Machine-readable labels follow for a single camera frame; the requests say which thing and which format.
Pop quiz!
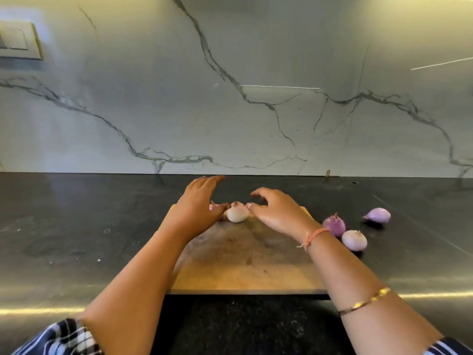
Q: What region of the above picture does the brownish red onion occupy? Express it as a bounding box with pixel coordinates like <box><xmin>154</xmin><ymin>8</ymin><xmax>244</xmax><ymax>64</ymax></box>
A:
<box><xmin>225</xmin><ymin>202</ymin><xmax>251</xmax><ymax>223</ymax></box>

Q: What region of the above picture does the person's right forearm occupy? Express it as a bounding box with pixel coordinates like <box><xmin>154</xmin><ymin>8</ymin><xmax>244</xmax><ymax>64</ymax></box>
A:
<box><xmin>303</xmin><ymin>231</ymin><xmax>444</xmax><ymax>355</ymax></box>

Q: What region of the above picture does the red onion with pale patch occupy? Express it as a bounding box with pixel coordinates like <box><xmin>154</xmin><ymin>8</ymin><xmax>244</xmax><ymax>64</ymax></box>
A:
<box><xmin>363</xmin><ymin>207</ymin><xmax>393</xmax><ymax>225</ymax></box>

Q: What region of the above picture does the wooden cutting board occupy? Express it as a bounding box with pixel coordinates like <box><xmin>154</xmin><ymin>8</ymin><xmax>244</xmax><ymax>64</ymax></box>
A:
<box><xmin>169</xmin><ymin>203</ymin><xmax>330</xmax><ymax>296</ymax></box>

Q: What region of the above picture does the black white plaid sleeve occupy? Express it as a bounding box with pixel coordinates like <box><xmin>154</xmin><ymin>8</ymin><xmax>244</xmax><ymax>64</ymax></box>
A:
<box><xmin>11</xmin><ymin>318</ymin><xmax>104</xmax><ymax>355</ymax></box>

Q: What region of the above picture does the person's left hand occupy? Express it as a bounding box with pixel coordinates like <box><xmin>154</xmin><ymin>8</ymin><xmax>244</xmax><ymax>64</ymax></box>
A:
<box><xmin>169</xmin><ymin>175</ymin><xmax>230</xmax><ymax>241</ymax></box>

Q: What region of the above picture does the white wall switch plate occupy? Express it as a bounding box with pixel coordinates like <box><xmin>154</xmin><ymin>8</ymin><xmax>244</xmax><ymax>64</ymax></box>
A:
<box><xmin>0</xmin><ymin>20</ymin><xmax>43</xmax><ymax>61</ymax></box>

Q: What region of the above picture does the orange thread bracelet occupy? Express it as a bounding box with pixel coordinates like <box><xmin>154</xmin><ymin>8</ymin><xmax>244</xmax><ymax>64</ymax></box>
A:
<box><xmin>297</xmin><ymin>227</ymin><xmax>331</xmax><ymax>253</ymax></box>

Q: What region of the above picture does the person's left forearm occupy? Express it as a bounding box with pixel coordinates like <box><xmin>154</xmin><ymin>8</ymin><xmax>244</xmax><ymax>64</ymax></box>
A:
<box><xmin>77</xmin><ymin>221</ymin><xmax>197</xmax><ymax>355</ymax></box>

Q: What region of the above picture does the person's right hand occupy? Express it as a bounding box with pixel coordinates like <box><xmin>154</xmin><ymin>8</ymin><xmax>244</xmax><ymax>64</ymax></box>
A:
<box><xmin>246</xmin><ymin>187</ymin><xmax>320</xmax><ymax>241</ymax></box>

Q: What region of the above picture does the gold bangle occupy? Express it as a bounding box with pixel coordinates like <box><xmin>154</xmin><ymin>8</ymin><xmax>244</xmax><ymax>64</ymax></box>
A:
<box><xmin>338</xmin><ymin>286</ymin><xmax>394</xmax><ymax>317</ymax></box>

